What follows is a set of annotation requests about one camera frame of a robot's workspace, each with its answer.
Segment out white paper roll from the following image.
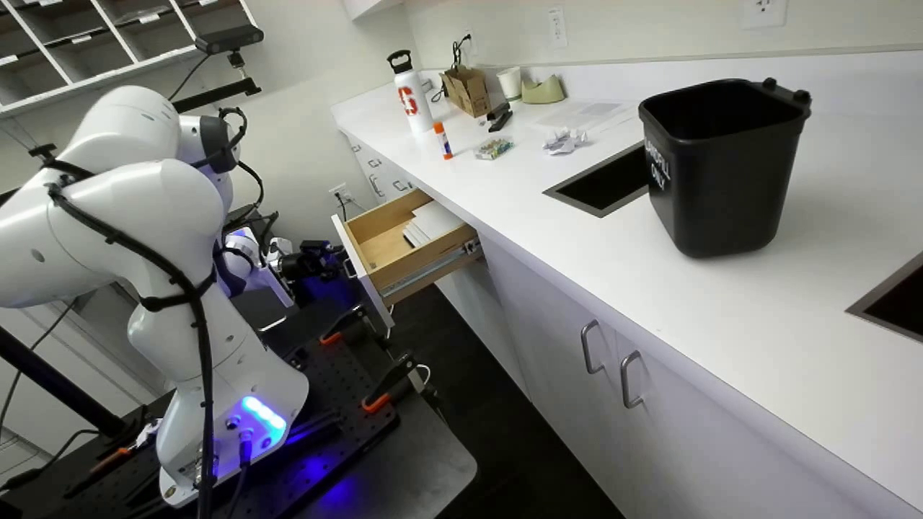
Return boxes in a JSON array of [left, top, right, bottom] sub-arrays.
[[495, 63, 527, 103]]

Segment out brown cardboard box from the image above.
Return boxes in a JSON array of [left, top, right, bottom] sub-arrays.
[[442, 63, 493, 122]]

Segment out small white clips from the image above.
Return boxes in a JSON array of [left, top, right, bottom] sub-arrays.
[[543, 126, 593, 158]]

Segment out grey metal base plate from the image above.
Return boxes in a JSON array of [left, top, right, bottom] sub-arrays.
[[242, 383, 481, 519]]

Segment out white papers stack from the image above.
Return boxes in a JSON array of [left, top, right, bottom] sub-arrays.
[[402, 200, 467, 252]]

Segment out black clamp with orange grip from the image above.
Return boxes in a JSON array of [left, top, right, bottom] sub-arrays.
[[317, 302, 374, 351], [61, 419, 162, 501], [357, 351, 436, 419]]

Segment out white bottle with red print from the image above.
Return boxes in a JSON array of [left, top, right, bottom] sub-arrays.
[[383, 47, 438, 138]]

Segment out white drawer with wooden interior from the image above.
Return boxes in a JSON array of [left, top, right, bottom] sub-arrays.
[[330, 184, 484, 341]]

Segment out white wall outlet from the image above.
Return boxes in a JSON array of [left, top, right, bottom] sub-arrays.
[[738, 0, 791, 30], [544, 8, 570, 48]]

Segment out white mail sorter shelf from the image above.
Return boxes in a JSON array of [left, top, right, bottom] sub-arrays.
[[0, 0, 263, 122]]

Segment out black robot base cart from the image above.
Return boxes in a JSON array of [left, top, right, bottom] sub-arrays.
[[0, 276, 412, 519]]

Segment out black landfill bin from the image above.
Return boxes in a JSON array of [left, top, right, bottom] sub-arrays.
[[637, 76, 816, 263]]

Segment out silver cabinet door handle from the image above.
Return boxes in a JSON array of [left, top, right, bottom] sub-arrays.
[[576, 317, 611, 377], [618, 348, 653, 412]]

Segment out black camera on stand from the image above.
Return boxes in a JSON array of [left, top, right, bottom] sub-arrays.
[[169, 24, 269, 116]]

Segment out black stapler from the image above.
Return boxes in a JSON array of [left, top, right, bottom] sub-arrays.
[[481, 99, 519, 135]]

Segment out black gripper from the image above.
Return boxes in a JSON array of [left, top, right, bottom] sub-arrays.
[[273, 234, 348, 291]]

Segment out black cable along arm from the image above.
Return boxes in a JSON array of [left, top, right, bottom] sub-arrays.
[[43, 155, 255, 519]]

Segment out white counter cabinet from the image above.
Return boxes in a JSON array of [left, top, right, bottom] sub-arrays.
[[335, 103, 923, 519]]

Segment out glue stick with orange cap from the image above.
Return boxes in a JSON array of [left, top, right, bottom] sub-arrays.
[[431, 118, 459, 164]]

